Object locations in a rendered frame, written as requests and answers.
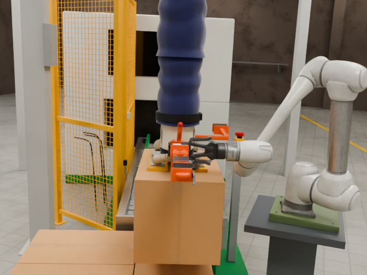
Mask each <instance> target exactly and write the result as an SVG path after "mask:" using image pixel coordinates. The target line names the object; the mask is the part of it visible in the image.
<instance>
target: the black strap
mask: <svg viewBox="0 0 367 275"><path fill-rule="evenodd" d="M202 116H203V114H202V113H201V112H199V113H198V114H194V115H170V114H165V113H160V112H159V110H157V111H156V120H158V121H162V122H168V123H179V122H182V123H196V122H199V121H202Z"/></svg>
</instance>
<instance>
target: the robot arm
mask: <svg viewBox="0 0 367 275"><path fill-rule="evenodd" d="M315 87H316V88H319V87H325V88H327V91H328V95H329V98H330V99H331V106H330V120H329V135H328V150H327V165H326V168H325V169H324V170H323V171H322V172H321V174H319V173H318V168H317V167H316V166H315V165H313V164H312V163H309V162H297V163H295V164H294V165H293V166H292V168H291V170H290V172H289V174H288V177H287V182H286V189H285V199H284V200H280V204H281V206H282V211H281V212H282V213H288V214H296V215H300V216H307V217H311V218H315V217H316V214H315V213H314V212H313V209H312V205H313V203H315V204H317V205H319V206H322V207H324V208H327V209H330V210H333V211H339V212H348V211H352V210H355V209H356V208H357V207H358V205H359V203H360V200H361V194H360V191H359V189H358V187H357V186H355V185H354V183H353V179H352V175H351V174H350V172H349V171H348V170H347V164H348V152H349V145H350V133H351V123H352V111H353V101H354V100H355V99H356V97H357V95H358V93H359V92H362V91H363V90H365V89H366V88H367V69H366V67H364V66H362V65H360V64H357V63H354V62H348V61H330V60H328V59H327V58H325V57H323V56H318V57H316V58H314V59H312V60H311V61H309V62H308V63H307V64H306V65H305V66H304V67H303V69H302V70H301V71H300V72H299V74H298V76H297V78H296V79H295V81H294V83H293V85H292V87H291V89H290V91H289V93H288V94H287V96H286V97H285V99H284V101H283V102H282V103H281V105H280V106H279V108H278V109H277V111H276V112H275V114H274V115H273V117H272V118H271V120H270V121H269V123H268V124H267V126H266V127H265V128H264V130H263V131H262V133H261V135H260V136H259V137H258V139H257V140H245V141H227V142H226V144H225V143H221V142H214V141H213V140H212V137H211V136H208V137H191V138H190V140H189V141H188V142H183V141H182V142H181V143H180V144H173V145H191V146H195V147H200V148H204V149H205V152H203V153H198V154H196V158H199V157H208V158H209V160H200V159H196V162H195V163H198V164H206V165H211V161H212V160H214V159H226V161H233V162H234V163H233V169H234V172H235V173H236V174H237V175H239V176H240V177H248V176H250V175H251V174H253V172H254V171H255V170H256V169H257V167H258V165H259V164H260V163H266V162H268V161H270V160H271V159H272V156H273V148H272V146H271V144H269V143H268V142H269V141H270V140H271V138H272V137H273V136H274V134H275V133H276V132H277V130H278V129H279V127H280V126H281V125H282V123H283V122H284V121H285V119H286V118H287V117H288V115H289V114H290V113H291V111H292V110H293V109H294V108H295V106H296V105H297V104H298V103H299V102H300V101H301V100H302V99H303V98H304V97H305V96H306V95H308V94H309V93H310V92H311V91H312V90H313V89H314V88H315ZM192 141H208V142H210V143H209V144H207V145H204V144H198V143H195V142H192ZM193 155H194V154H191V156H190V157H189V160H191V161H192V157H193Z"/></svg>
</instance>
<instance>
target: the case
mask: <svg viewBox="0 0 367 275"><path fill-rule="evenodd" d="M149 151H154V149H144V151H143V155H142V158H141V161H140V164H139V167H138V171H137V174H136V177H135V180H134V232H133V263H141V264H182V265H220V259H221V242H222V225H223V208H224V190H225V181H224V179H223V176H222V174H221V171H220V168H219V166H218V163H217V161H216V159H214V160H212V161H211V165H206V166H207V168H208V172H195V175H196V181H195V185H194V186H193V183H192V182H172V181H171V175H170V171H171V162H168V171H147V162H148V157H149Z"/></svg>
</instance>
